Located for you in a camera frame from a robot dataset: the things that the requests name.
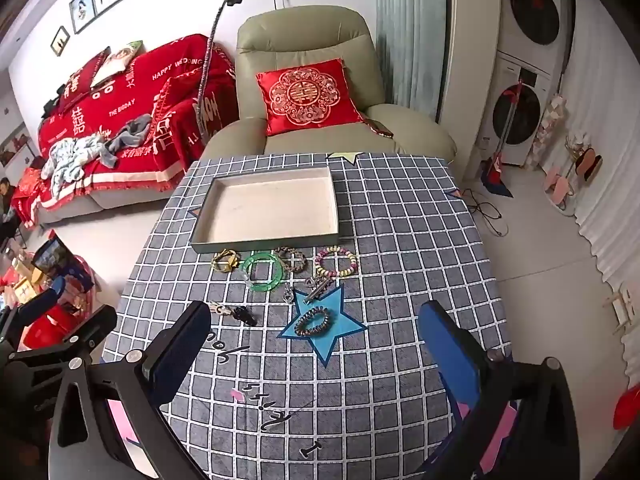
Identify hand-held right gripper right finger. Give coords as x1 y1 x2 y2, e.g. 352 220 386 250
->
417 300 596 480

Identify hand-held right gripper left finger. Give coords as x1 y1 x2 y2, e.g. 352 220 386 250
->
47 301 213 480

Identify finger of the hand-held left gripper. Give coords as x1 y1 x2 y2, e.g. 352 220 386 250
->
0 275 68 357
9 304 119 362

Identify green translucent bangle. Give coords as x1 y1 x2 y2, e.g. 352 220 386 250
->
239 252 285 293

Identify gold woven bracelet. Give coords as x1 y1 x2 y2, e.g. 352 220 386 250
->
212 248 242 273

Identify silver hair clips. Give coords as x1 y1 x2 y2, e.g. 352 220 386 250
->
299 275 335 305

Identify pink and yellow bead bracelet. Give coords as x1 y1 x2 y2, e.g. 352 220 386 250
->
315 246 359 279

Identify brown hair claw clip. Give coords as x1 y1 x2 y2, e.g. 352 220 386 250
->
272 246 308 274

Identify grey tray with beige lining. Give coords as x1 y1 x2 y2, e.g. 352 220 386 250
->
189 166 341 255

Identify dark printed box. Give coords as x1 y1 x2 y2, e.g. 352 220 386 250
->
31 236 73 278

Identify grey sofa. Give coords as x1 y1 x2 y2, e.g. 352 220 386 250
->
30 160 181 226

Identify grey checkered tablecloth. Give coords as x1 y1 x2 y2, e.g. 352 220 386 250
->
102 152 513 480

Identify light blue cloth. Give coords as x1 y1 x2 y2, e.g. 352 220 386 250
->
41 135 108 198

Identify grey cloth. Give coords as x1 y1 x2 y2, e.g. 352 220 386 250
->
102 114 153 168

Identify small wooden stand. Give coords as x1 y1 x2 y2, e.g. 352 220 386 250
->
602 282 633 336

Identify red mop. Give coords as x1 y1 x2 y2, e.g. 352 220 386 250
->
482 82 526 198

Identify red round object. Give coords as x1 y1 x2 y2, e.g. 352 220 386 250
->
612 380 640 431

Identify red fringed cushion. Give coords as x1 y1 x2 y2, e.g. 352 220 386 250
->
150 72 211 161

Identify red printed sofa blanket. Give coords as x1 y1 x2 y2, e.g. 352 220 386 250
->
10 34 236 211

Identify small red pouch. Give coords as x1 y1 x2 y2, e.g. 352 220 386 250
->
364 117 395 139

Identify white sheer curtain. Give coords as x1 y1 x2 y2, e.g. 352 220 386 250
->
540 0 640 311

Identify white and green printed pillow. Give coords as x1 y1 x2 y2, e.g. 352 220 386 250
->
90 40 143 86

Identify white washing machine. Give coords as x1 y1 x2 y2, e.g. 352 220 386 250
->
497 0 576 81
472 52 556 168

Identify gooseneck phone holder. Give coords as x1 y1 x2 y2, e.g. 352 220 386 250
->
192 0 245 146

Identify red embroidered cushion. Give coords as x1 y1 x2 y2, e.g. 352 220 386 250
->
255 58 366 137

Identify pale blue curtain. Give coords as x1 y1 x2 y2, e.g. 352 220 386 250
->
375 0 448 121

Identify beige recliner armchair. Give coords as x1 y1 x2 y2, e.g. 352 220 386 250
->
200 4 458 163

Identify black floor cable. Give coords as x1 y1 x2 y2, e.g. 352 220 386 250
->
460 187 508 238

